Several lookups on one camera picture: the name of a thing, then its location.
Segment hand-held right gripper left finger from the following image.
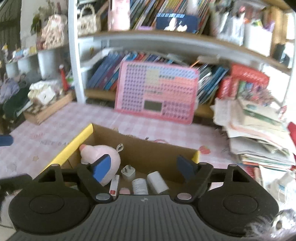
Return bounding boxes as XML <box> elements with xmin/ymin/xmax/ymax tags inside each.
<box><xmin>37</xmin><ymin>153</ymin><xmax>112</xmax><ymax>202</ymax></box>

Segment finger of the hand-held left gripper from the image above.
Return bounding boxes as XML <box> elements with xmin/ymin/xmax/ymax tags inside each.
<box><xmin>0</xmin><ymin>136</ymin><xmax>14</xmax><ymax>147</ymax></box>
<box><xmin>0</xmin><ymin>174</ymin><xmax>33</xmax><ymax>194</ymax></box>

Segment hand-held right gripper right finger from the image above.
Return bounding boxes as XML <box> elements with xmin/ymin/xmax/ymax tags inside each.
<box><xmin>174</xmin><ymin>155</ymin><xmax>251</xmax><ymax>202</ymax></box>

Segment pink pig plush toy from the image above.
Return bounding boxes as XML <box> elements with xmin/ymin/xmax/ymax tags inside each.
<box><xmin>79</xmin><ymin>144</ymin><xmax>121</xmax><ymax>186</ymax></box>

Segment small white red-labelled box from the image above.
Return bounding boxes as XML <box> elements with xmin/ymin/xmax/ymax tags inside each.
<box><xmin>109</xmin><ymin>174</ymin><xmax>120</xmax><ymax>197</ymax></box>

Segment white charger plug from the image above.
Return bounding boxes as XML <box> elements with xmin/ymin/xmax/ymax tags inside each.
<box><xmin>121</xmin><ymin>164</ymin><xmax>137</xmax><ymax>183</ymax></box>

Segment white paper roll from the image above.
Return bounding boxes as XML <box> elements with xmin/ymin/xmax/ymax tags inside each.
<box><xmin>147</xmin><ymin>171</ymin><xmax>169</xmax><ymax>194</ymax></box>

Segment yellow cardboard box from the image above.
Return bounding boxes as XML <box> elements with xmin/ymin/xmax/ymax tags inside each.
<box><xmin>45</xmin><ymin>123</ymin><xmax>200</xmax><ymax>197</ymax></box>

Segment white thread spool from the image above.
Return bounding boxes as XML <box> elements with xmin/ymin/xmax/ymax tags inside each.
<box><xmin>131</xmin><ymin>178</ymin><xmax>148</xmax><ymax>195</ymax></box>

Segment pink cylindrical container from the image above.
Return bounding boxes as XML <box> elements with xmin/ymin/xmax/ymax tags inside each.
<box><xmin>107</xmin><ymin>0</ymin><xmax>131</xmax><ymax>30</ymax></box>

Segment pile of clothes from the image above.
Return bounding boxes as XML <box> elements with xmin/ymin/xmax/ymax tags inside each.
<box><xmin>0</xmin><ymin>74</ymin><xmax>30</xmax><ymax>118</ymax></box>

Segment wooden chess box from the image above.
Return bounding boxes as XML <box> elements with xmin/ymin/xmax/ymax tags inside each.
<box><xmin>23</xmin><ymin>91</ymin><xmax>74</xmax><ymax>126</ymax></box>

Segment stack of papers and books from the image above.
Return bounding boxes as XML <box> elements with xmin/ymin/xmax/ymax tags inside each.
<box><xmin>211</xmin><ymin>97</ymin><xmax>296</xmax><ymax>172</ymax></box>

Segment pink learning tablet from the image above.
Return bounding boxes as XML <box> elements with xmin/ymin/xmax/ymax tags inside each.
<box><xmin>114</xmin><ymin>61</ymin><xmax>200</xmax><ymax>124</ymax></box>

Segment red boxed books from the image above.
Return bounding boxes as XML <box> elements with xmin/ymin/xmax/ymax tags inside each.
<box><xmin>217</xmin><ymin>77</ymin><xmax>240</xmax><ymax>100</ymax></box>

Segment row of small boxes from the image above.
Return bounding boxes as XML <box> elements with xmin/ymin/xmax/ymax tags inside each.
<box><xmin>0</xmin><ymin>44</ymin><xmax>38</xmax><ymax>61</ymax></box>

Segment row of leaning blue books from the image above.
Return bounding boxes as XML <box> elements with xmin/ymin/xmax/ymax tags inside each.
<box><xmin>87</xmin><ymin>52</ymin><xmax>229</xmax><ymax>105</ymax></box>

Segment white bookshelf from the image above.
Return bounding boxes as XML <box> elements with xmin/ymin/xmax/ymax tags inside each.
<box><xmin>5</xmin><ymin>0</ymin><xmax>296</xmax><ymax>121</ymax></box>

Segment thick red dictionary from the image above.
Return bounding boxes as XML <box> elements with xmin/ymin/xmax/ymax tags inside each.
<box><xmin>230</xmin><ymin>65</ymin><xmax>270</xmax><ymax>86</ymax></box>

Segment dried flower bunch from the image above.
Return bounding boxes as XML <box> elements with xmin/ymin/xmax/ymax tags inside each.
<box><xmin>30</xmin><ymin>5</ymin><xmax>56</xmax><ymax>35</ymax></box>

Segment white quilted handbag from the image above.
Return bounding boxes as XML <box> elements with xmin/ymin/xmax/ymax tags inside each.
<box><xmin>77</xmin><ymin>5</ymin><xmax>97</xmax><ymax>35</ymax></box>

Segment smartphone with lit screen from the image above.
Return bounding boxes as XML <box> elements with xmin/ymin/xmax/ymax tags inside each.
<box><xmin>156</xmin><ymin>13</ymin><xmax>200</xmax><ymax>33</ymax></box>

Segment clear pen holder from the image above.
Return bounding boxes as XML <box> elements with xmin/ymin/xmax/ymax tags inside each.
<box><xmin>215</xmin><ymin>9</ymin><xmax>245</xmax><ymax>44</ymax></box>

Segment white pen holder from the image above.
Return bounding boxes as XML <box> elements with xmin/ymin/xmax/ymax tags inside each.
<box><xmin>244</xmin><ymin>23</ymin><xmax>273</xmax><ymax>57</ymax></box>

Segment small black box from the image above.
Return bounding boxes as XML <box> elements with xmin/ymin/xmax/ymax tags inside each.
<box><xmin>273</xmin><ymin>43</ymin><xmax>290</xmax><ymax>67</ymax></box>

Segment row of upright books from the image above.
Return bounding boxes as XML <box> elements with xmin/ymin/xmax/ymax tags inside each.
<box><xmin>128</xmin><ymin>0</ymin><xmax>211</xmax><ymax>30</ymax></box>

